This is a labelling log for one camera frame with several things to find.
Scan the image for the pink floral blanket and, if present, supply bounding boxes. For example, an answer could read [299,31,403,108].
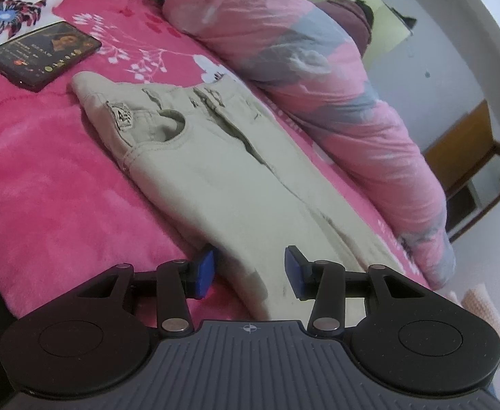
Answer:
[0,0,447,321]

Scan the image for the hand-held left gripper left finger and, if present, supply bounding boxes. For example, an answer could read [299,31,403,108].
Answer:
[75,245,216,337]

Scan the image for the pale green wardrobe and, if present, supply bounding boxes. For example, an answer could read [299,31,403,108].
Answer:
[284,0,417,67]

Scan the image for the pink grey floral duvet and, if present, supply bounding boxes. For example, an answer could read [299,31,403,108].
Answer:
[162,0,458,289]

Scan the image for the black smartphone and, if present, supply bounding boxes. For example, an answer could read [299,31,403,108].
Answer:
[0,20,102,93]

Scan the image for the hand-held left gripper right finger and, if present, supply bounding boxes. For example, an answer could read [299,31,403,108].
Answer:
[285,245,430,338]

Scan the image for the pink waffle knit cloth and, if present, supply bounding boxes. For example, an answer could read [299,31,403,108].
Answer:
[455,284,500,351]

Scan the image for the beige pants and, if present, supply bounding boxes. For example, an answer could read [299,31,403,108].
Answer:
[71,70,408,321]

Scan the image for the brown wooden door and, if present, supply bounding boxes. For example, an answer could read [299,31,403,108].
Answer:
[421,100,496,197]

